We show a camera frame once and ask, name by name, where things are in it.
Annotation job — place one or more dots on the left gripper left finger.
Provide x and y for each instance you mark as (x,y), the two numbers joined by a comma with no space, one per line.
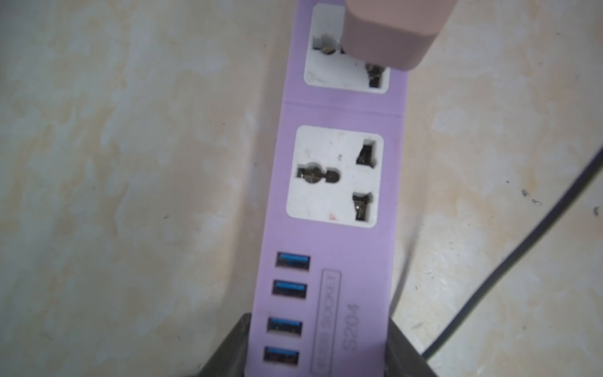
(230,357)

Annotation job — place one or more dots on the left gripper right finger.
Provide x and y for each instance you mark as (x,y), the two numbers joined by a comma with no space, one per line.
(402,359)

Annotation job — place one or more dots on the purple power strip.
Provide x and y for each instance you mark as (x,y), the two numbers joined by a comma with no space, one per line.
(321,305)

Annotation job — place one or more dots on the pink USB plug adapter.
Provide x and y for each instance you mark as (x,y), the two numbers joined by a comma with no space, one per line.
(393,33)

